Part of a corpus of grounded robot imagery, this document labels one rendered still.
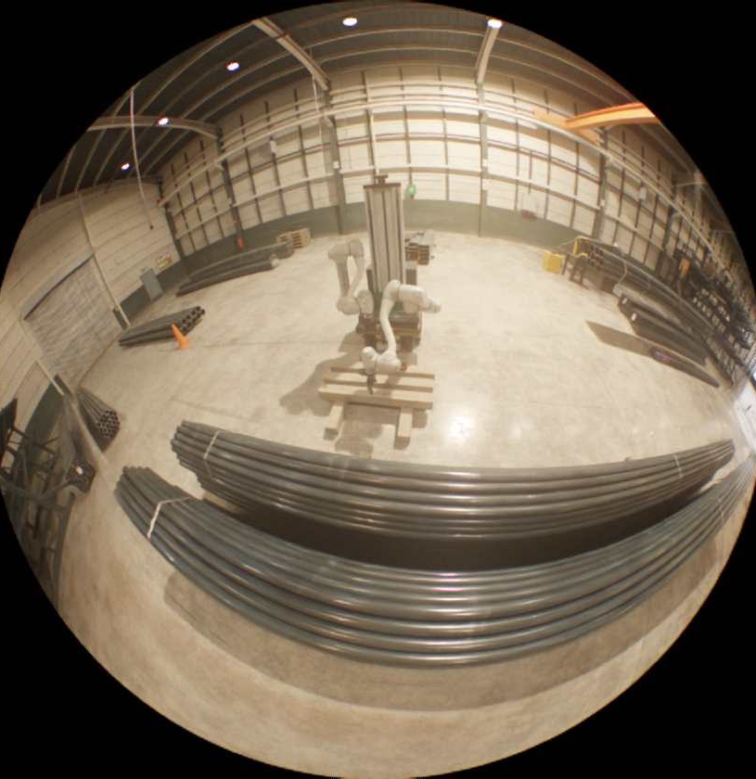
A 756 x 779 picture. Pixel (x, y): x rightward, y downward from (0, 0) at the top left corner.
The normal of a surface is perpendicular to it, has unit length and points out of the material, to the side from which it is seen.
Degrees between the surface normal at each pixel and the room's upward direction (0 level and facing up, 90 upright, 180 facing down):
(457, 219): 90
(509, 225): 90
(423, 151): 90
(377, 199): 90
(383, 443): 0
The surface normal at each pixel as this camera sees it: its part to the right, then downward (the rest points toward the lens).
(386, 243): -0.18, 0.74
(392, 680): -0.08, -0.66
